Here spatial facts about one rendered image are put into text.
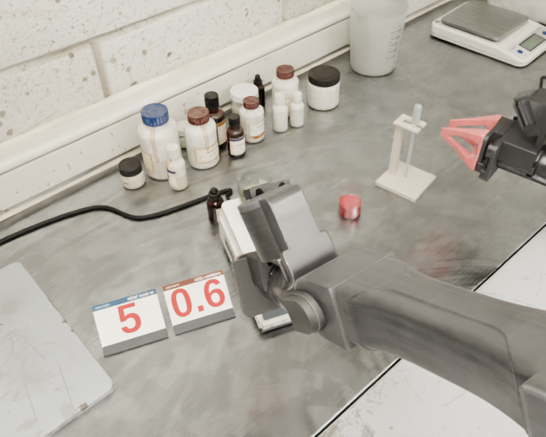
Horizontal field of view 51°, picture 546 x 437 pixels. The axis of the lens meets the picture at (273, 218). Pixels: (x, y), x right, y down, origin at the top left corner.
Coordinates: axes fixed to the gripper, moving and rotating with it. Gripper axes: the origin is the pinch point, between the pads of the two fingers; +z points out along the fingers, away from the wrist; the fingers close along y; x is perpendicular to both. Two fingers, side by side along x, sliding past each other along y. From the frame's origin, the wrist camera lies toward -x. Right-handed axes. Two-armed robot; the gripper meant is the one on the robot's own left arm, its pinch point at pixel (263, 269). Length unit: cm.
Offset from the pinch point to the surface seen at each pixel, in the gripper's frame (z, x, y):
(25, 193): 36, -19, 30
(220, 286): 12.6, 2.7, 4.2
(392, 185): 23.3, -3.9, -31.4
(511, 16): 52, -34, -88
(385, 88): 47, -23, -47
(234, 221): 13.2, -5.9, -0.4
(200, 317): 12.0, 6.1, 8.2
